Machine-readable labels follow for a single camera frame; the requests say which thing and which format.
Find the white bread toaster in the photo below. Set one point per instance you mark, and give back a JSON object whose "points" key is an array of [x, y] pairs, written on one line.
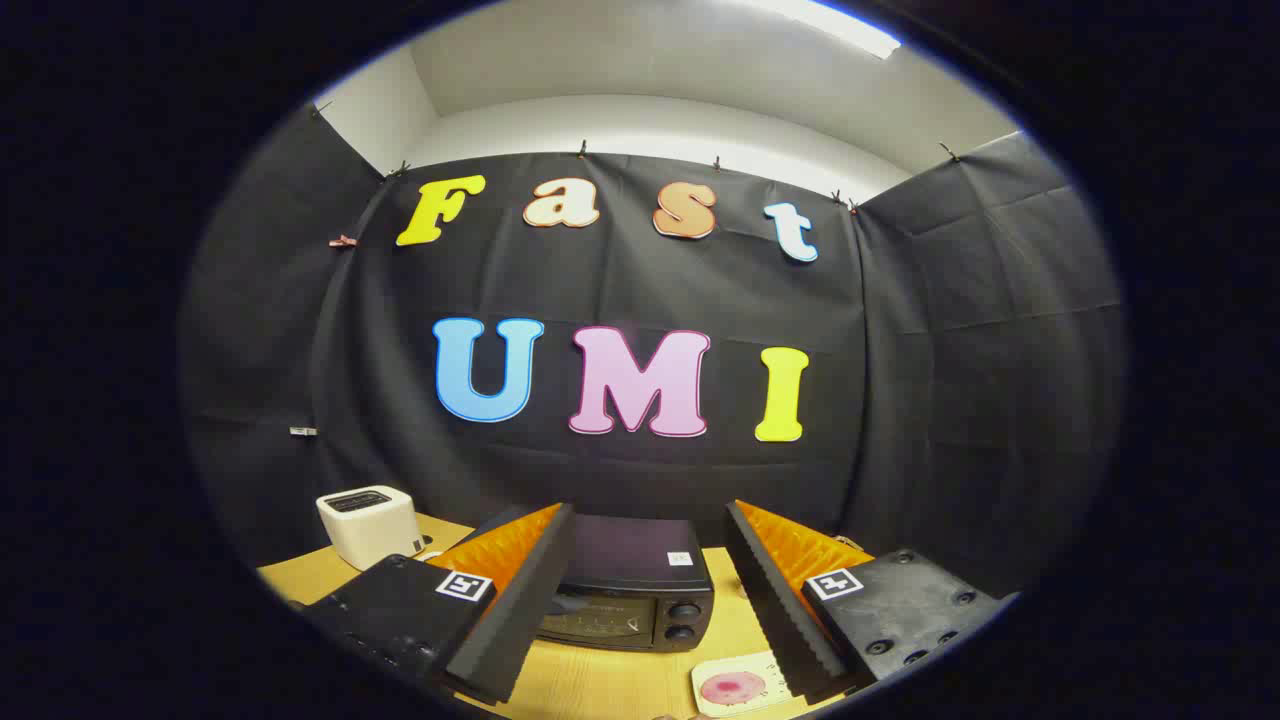
{"points": [[370, 530]]}

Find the cream square plate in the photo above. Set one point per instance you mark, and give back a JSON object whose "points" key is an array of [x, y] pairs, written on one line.
{"points": [[760, 665]]}

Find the pink ham slice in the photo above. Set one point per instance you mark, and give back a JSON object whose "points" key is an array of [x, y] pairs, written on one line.
{"points": [[733, 687]]}

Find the black toaster oven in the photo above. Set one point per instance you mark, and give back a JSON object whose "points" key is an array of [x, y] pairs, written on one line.
{"points": [[630, 560]]}

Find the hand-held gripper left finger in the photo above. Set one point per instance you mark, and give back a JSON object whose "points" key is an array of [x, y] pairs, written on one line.
{"points": [[520, 610]]}

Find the row of black cloth clips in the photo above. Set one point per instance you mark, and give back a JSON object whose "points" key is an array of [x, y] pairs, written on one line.
{"points": [[583, 150]]}

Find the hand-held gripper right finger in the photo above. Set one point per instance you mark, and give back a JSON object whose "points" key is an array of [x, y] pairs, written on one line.
{"points": [[775, 600]]}

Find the small white bowl of grains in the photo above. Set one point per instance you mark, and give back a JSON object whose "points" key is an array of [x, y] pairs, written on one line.
{"points": [[432, 552]]}

